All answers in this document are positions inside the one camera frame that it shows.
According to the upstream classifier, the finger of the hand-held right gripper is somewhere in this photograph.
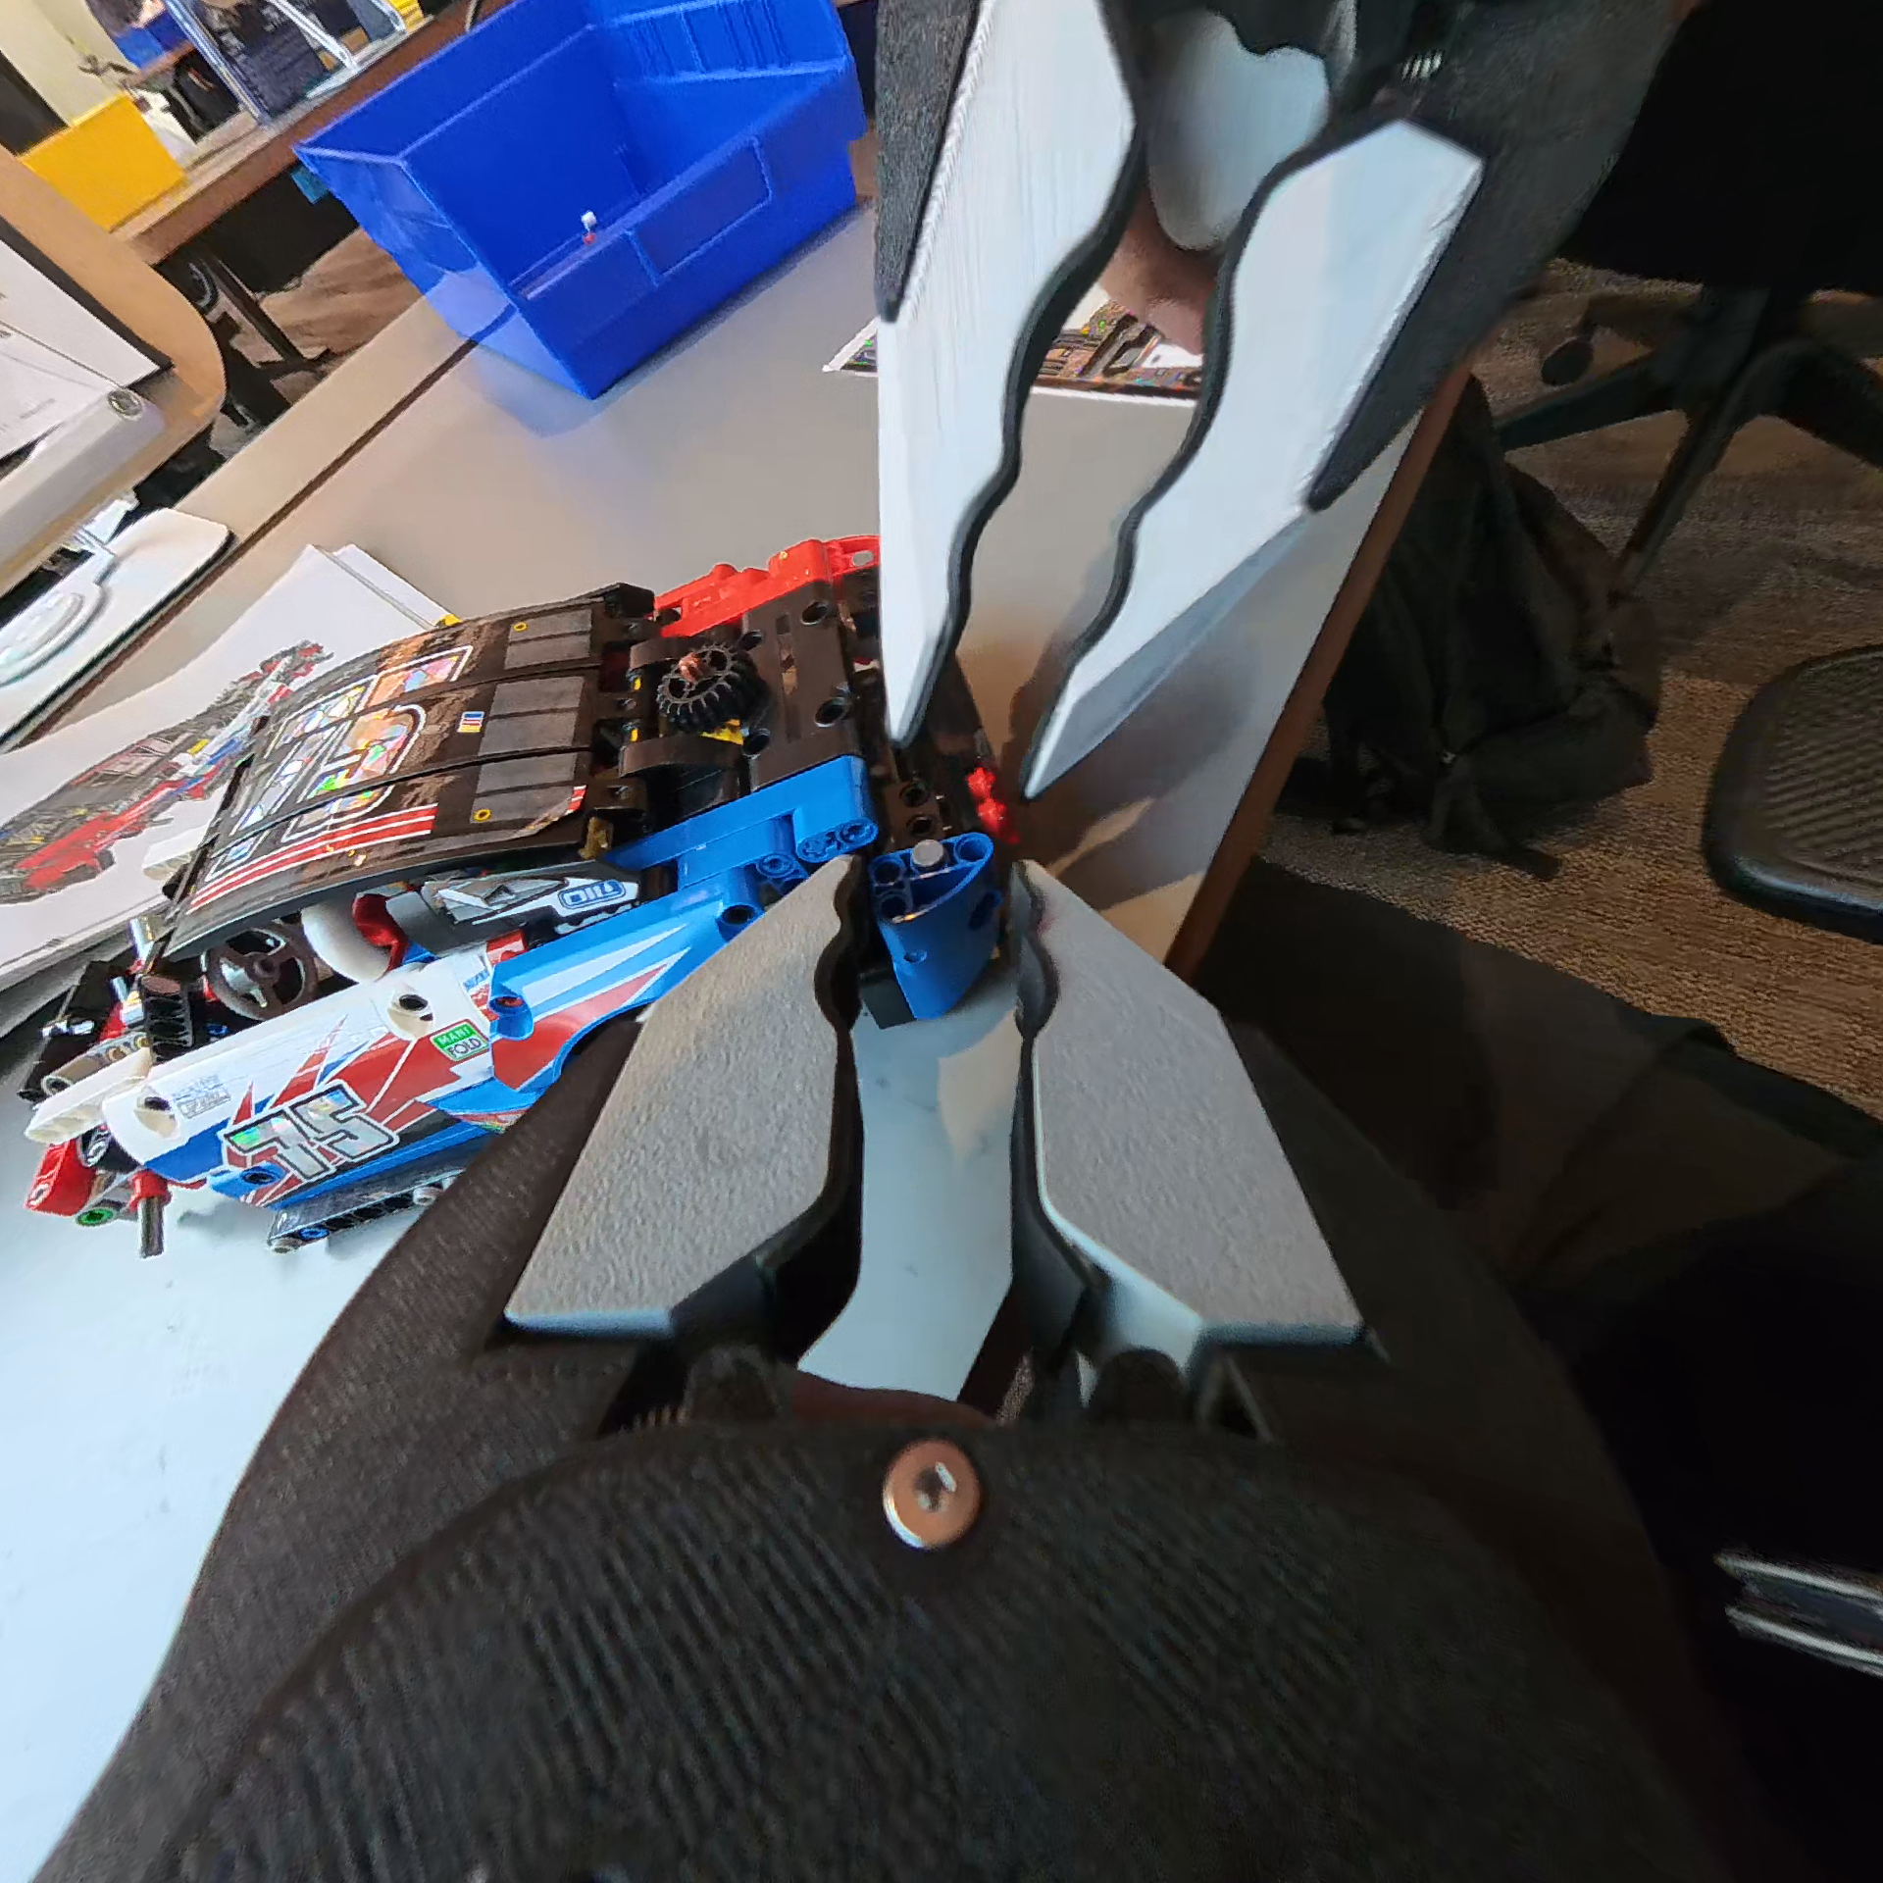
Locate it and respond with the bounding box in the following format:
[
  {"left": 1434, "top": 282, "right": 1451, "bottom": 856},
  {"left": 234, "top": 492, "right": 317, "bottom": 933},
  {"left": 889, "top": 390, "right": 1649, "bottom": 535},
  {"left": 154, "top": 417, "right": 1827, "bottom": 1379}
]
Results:
[
  {"left": 875, "top": 0, "right": 1147, "bottom": 745},
  {"left": 1020, "top": 118, "right": 1484, "bottom": 804}
]

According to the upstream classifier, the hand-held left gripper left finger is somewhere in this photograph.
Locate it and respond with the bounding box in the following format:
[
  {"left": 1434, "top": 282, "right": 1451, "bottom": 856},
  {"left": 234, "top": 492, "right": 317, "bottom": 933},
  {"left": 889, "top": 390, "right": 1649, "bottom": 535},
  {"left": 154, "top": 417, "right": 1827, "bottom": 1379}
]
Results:
[{"left": 504, "top": 856, "right": 861, "bottom": 1362}]

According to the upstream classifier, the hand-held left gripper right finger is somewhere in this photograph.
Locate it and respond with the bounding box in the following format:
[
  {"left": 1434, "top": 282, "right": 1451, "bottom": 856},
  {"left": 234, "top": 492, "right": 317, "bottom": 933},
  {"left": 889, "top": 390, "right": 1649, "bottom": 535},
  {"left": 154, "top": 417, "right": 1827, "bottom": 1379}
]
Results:
[{"left": 1011, "top": 862, "right": 1385, "bottom": 1413}]

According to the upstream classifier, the red blue black brick car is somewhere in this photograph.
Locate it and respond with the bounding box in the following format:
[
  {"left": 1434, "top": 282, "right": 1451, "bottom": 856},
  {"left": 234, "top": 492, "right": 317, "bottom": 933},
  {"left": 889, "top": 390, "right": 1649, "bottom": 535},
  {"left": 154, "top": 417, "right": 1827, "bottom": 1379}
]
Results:
[{"left": 22, "top": 532, "right": 1032, "bottom": 1260}]

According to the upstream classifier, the instruction booklet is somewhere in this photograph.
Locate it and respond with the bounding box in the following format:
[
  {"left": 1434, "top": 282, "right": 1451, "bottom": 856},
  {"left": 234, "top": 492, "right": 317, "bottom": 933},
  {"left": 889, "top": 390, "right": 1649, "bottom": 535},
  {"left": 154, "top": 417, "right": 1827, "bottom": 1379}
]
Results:
[{"left": 0, "top": 546, "right": 450, "bottom": 987}]

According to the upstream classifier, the grey desk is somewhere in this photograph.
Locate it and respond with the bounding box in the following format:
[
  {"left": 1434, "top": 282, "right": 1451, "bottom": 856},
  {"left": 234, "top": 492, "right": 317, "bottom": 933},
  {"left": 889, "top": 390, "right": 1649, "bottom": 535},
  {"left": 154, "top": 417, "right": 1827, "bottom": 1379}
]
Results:
[{"left": 0, "top": 208, "right": 1472, "bottom": 1883}]

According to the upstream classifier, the person's right hand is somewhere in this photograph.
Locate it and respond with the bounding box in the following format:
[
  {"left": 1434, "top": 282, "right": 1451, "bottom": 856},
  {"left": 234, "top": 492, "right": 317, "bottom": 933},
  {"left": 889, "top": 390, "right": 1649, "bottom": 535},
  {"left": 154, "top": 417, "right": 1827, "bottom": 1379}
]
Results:
[{"left": 1105, "top": 222, "right": 1231, "bottom": 355}]

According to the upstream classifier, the holographic sticker sheet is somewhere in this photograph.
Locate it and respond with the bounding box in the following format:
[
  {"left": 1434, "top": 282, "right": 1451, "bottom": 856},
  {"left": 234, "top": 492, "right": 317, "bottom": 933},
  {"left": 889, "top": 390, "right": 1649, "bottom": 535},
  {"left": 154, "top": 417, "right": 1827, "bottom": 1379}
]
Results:
[{"left": 824, "top": 301, "right": 1209, "bottom": 402}]

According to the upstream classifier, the black backpack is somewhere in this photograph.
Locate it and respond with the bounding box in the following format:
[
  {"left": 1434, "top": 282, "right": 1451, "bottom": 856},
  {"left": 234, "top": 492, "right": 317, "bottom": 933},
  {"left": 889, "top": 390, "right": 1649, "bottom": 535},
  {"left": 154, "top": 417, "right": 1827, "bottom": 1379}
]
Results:
[{"left": 1279, "top": 374, "right": 1663, "bottom": 872}]

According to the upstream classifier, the blue plastic bin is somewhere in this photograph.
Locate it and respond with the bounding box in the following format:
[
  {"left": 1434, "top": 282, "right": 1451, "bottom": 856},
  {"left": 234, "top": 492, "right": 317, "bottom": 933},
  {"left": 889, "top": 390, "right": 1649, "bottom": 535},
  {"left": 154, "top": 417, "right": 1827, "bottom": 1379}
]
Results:
[{"left": 295, "top": 0, "right": 871, "bottom": 402}]

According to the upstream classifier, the black mesh chair seat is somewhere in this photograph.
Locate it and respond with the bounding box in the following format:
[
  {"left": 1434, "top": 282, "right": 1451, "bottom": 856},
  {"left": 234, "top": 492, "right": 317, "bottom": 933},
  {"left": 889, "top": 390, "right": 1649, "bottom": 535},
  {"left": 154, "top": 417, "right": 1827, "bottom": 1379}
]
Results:
[{"left": 1706, "top": 647, "right": 1883, "bottom": 943}]

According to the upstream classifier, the clear badge clip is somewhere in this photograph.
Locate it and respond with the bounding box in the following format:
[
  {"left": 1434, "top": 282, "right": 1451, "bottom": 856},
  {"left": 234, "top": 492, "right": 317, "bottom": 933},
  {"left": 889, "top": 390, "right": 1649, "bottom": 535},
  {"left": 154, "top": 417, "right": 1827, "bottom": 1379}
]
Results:
[{"left": 1712, "top": 1553, "right": 1883, "bottom": 1679}]

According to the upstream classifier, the wooden document board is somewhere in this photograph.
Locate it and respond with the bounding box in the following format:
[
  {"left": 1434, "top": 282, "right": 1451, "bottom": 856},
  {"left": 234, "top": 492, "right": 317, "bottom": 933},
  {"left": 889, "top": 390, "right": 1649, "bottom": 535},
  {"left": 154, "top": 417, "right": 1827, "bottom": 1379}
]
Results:
[{"left": 0, "top": 153, "right": 228, "bottom": 487}]

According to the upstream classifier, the yellow storage bin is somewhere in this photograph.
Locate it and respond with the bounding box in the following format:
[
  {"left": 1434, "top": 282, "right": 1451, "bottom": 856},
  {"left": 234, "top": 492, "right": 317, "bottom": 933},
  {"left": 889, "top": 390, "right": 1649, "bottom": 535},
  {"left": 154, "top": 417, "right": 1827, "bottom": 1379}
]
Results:
[{"left": 22, "top": 96, "right": 184, "bottom": 234}]

